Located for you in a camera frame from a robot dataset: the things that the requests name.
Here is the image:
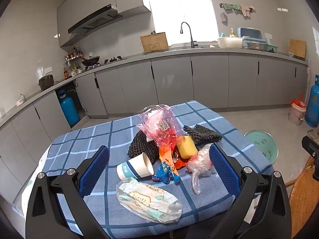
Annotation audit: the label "blue gas cylinder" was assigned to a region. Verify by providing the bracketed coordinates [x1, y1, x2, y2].
[305, 74, 319, 128]
[58, 91, 81, 127]

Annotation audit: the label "blue dish rack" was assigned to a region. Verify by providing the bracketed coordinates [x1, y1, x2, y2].
[237, 27, 267, 50]

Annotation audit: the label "orange blue snack wrapper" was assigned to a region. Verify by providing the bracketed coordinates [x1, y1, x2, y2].
[152, 142, 181, 184]

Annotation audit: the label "large wooden cutting board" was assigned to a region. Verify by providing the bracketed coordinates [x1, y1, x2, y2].
[140, 32, 169, 53]

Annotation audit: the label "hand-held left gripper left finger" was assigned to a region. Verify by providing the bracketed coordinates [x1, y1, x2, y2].
[25, 144, 110, 239]

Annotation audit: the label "pink cellophane wrapper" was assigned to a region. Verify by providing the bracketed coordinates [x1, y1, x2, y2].
[135, 105, 186, 152]

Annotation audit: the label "white plastic basin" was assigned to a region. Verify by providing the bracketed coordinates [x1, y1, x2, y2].
[217, 37, 243, 49]

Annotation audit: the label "pink hanging gloves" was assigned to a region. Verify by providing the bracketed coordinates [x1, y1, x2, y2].
[240, 4, 256, 18]

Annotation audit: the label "white bin with red bag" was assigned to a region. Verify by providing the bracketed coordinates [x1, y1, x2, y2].
[288, 93, 307, 126]

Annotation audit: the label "black foam mesh net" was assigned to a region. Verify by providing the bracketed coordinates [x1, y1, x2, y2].
[128, 131, 160, 165]
[183, 124, 223, 146]

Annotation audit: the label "spice rack with bottles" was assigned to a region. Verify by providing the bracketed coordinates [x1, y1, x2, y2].
[63, 45, 84, 77]

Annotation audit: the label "blue plaid tablecloth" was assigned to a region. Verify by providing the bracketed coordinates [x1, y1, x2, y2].
[21, 100, 275, 239]

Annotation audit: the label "yellow sponge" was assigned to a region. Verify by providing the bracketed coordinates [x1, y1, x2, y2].
[176, 136, 198, 160]

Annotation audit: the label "gas stove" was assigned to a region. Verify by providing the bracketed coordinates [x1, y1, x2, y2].
[85, 56, 127, 71]

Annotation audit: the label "dark rice cooker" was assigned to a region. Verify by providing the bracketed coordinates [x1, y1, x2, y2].
[38, 74, 55, 91]

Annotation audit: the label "clear wrapper with green print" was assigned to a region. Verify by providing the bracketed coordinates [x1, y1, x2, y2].
[116, 177, 183, 224]

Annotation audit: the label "green hanging cloth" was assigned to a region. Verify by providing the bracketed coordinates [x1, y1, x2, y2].
[219, 2, 242, 11]

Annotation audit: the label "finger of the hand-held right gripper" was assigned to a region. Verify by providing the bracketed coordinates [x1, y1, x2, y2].
[301, 136, 319, 181]

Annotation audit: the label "small wooden cutting board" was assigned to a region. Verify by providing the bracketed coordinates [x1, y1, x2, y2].
[288, 39, 307, 58]

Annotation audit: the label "green round stool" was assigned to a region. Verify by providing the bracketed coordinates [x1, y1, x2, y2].
[244, 129, 280, 165]

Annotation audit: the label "black range hood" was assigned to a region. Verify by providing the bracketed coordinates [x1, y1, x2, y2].
[68, 4, 125, 35]

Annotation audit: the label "white paper cup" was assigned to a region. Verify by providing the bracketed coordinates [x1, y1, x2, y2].
[117, 152, 154, 180]

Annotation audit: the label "black gooseneck faucet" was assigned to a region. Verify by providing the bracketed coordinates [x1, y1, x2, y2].
[180, 22, 198, 49]

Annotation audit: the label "wicker chair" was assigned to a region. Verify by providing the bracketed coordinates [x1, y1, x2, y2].
[284, 156, 319, 238]

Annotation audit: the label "grey upper cabinets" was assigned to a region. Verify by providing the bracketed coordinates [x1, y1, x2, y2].
[57, 0, 152, 48]

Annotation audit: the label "grey kitchen counter cabinets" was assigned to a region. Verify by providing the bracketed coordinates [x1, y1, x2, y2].
[0, 46, 311, 205]

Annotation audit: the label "bright window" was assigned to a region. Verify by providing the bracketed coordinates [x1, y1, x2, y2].
[148, 0, 220, 46]

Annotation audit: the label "clear plastic bag with red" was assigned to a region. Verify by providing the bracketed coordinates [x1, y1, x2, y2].
[186, 144, 216, 195]

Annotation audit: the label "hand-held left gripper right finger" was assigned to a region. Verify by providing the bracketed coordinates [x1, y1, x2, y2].
[209, 143, 292, 239]

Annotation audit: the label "black wok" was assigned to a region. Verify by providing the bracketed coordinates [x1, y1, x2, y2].
[79, 55, 100, 67]

